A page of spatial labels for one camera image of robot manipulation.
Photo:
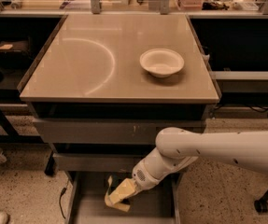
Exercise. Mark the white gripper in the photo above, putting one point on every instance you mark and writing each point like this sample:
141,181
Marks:
142,174

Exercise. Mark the green and yellow sponge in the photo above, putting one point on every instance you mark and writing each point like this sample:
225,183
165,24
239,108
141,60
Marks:
113,181

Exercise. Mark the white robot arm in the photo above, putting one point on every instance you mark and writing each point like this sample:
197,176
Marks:
176,148

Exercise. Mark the open grey bottom drawer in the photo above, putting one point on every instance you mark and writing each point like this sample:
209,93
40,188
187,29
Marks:
154,206

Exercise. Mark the grey middle drawer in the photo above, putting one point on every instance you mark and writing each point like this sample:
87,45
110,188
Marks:
97,163

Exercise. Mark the grey top drawer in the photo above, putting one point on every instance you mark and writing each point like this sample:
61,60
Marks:
109,131

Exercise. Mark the grey drawer cabinet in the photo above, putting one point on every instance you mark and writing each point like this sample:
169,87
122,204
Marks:
89,69

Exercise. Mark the white paper bowl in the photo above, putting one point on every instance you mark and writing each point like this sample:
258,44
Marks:
161,62

